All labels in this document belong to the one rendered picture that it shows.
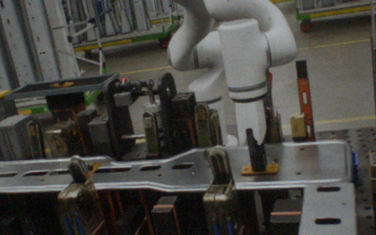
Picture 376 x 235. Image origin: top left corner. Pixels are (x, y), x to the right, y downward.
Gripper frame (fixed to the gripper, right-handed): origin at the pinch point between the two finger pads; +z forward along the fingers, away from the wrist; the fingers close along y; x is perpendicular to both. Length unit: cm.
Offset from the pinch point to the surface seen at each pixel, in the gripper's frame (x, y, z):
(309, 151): 10.7, -9.5, 3.0
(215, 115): -15.0, -23.7, -3.2
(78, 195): -38.1, 15.9, -1.1
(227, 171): -4.2, 12.6, -3.6
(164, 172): -24.3, -2.0, 2.9
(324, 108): -1, -320, 104
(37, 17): -286, -363, -11
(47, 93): -71, -32, -13
